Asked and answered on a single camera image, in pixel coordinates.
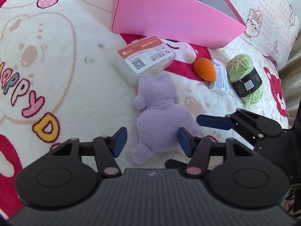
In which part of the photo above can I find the small white packet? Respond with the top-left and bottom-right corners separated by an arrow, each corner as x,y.
208,59 -> 229,95

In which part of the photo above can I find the green yarn ball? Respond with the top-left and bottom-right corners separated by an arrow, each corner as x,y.
227,54 -> 264,106

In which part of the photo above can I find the purple plush toy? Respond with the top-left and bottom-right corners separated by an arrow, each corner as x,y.
131,74 -> 203,165

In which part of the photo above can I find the clear plastic swab box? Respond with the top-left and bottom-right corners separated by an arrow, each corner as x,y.
113,36 -> 176,87

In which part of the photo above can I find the person's left hand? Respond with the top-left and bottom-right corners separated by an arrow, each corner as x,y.
283,183 -> 301,220

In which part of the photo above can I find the orange makeup sponge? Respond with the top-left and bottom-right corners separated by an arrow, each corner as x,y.
194,58 -> 216,82

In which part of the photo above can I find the bear print bed blanket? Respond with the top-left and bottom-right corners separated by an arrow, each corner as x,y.
1,0 -> 289,218

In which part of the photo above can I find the pink checked pillow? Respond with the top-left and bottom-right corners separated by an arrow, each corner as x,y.
229,0 -> 299,70

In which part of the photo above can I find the pink cardboard box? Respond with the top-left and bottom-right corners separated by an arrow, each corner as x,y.
112,0 -> 246,49

